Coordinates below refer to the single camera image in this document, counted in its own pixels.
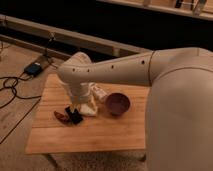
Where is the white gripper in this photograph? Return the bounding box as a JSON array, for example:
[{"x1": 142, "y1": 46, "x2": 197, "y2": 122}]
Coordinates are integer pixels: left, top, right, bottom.
[{"x1": 69, "y1": 83, "x2": 91, "y2": 109}]

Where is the red pepper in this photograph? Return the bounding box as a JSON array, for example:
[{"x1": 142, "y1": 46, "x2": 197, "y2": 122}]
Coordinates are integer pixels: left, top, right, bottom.
[{"x1": 54, "y1": 111, "x2": 70, "y2": 123}]

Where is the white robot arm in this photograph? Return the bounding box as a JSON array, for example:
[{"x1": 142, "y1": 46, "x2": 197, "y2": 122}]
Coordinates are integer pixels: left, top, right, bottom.
[{"x1": 58, "y1": 47, "x2": 213, "y2": 171}]

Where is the white bottle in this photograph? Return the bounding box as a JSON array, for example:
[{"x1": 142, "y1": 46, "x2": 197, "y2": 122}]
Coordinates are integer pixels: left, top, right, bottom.
[{"x1": 90, "y1": 83, "x2": 107, "y2": 102}]

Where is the black rectangular object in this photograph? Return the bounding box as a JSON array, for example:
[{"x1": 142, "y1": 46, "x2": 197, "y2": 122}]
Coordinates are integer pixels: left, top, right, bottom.
[{"x1": 65, "y1": 107, "x2": 83, "y2": 125}]

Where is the dark red bowl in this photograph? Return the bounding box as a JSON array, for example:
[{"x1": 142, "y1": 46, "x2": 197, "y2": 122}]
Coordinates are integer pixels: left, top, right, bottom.
[{"x1": 105, "y1": 93, "x2": 130, "y2": 116}]

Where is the wooden board table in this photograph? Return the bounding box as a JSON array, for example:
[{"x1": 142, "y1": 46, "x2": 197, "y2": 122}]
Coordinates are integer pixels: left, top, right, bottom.
[{"x1": 26, "y1": 74, "x2": 149, "y2": 154}]

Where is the black power adapter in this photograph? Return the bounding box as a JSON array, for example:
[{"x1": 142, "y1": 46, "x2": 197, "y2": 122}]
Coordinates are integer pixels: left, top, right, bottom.
[{"x1": 24, "y1": 63, "x2": 42, "y2": 76}]

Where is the black cable on floor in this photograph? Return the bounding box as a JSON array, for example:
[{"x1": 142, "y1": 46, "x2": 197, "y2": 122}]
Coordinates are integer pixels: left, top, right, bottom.
[{"x1": 0, "y1": 53, "x2": 54, "y2": 144}]

